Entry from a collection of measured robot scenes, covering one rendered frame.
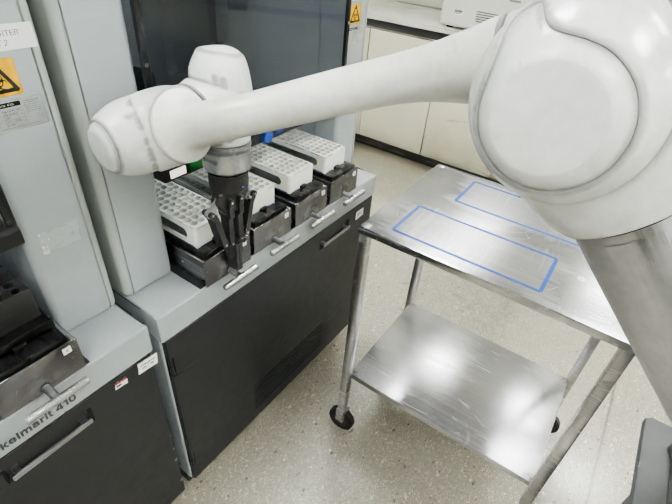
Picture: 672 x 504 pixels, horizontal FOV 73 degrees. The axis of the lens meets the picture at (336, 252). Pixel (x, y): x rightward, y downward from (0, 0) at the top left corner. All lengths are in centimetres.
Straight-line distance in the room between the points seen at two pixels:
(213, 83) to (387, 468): 125
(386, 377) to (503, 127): 118
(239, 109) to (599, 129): 43
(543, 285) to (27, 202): 93
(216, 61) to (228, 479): 120
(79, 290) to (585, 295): 97
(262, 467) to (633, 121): 143
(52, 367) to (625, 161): 82
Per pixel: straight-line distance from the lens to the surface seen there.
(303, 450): 161
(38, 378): 89
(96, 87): 84
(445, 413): 141
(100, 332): 98
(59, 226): 87
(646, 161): 34
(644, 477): 97
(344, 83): 60
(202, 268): 98
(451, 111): 314
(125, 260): 98
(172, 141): 67
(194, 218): 102
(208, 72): 78
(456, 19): 307
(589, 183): 33
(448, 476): 164
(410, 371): 147
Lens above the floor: 140
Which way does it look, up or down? 37 degrees down
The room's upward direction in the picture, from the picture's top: 5 degrees clockwise
